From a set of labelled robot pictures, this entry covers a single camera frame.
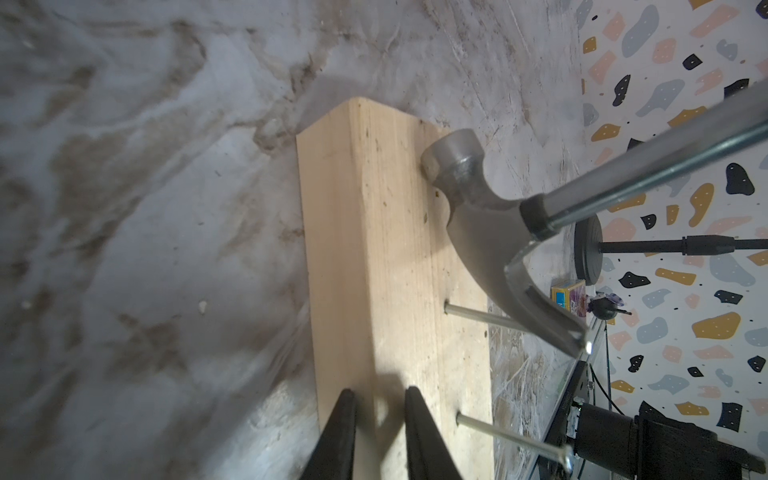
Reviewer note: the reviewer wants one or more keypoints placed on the steel nail lower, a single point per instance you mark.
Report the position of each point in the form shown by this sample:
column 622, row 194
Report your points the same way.
column 561, row 454

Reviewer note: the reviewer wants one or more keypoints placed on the steel nail upper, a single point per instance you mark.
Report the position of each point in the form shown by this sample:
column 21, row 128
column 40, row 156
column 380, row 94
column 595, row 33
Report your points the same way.
column 485, row 317

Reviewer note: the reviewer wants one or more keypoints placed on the steel claw hammer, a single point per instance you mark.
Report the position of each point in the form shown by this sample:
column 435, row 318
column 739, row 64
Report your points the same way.
column 492, row 235

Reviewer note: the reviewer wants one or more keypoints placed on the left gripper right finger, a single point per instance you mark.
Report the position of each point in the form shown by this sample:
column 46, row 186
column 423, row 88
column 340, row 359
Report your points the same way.
column 428, row 457

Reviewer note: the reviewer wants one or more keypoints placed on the purple card box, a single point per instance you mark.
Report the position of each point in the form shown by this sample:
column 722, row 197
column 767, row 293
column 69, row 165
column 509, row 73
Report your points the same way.
column 571, row 295

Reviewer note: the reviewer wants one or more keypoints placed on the light wooden block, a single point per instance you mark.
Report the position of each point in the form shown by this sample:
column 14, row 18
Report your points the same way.
column 381, row 269

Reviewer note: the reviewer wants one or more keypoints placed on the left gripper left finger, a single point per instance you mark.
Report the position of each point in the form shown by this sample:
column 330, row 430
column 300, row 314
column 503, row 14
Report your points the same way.
column 333, row 455

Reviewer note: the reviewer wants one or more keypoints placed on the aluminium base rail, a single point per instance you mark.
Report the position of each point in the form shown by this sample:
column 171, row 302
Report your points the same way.
column 595, row 333

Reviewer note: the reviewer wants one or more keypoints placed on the steel nail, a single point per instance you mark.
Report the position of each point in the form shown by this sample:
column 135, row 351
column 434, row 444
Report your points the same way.
column 561, row 454
column 485, row 317

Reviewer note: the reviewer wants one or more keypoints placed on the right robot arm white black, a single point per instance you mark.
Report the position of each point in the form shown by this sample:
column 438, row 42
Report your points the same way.
column 652, row 446

